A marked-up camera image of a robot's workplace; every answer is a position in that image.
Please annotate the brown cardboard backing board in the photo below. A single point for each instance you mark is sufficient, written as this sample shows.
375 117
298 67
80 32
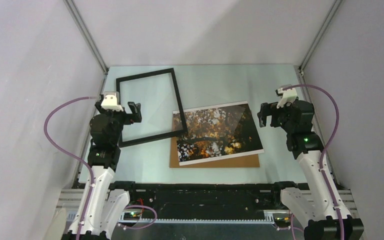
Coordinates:
250 161

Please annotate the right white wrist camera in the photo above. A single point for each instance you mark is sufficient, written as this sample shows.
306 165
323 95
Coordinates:
287 94

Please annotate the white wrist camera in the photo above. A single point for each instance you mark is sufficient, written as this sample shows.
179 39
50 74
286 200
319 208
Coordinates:
287 94
110 102

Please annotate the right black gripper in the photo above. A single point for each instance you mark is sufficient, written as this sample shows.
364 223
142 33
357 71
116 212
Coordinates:
270 109

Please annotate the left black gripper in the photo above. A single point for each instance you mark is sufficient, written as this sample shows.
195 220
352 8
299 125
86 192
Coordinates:
128 117

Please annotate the autumn leaves photo print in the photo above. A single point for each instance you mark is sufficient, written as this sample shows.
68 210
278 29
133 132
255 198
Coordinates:
218 133

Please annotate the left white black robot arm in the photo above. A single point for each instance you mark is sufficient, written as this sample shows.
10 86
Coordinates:
97 218

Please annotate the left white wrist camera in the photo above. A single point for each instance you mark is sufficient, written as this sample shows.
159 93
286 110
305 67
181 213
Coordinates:
110 102

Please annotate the black picture frame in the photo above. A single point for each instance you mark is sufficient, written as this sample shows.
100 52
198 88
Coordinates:
161 136

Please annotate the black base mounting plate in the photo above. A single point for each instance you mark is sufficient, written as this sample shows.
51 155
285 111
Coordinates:
275 188

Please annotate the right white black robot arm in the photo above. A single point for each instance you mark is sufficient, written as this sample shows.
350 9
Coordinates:
326 217

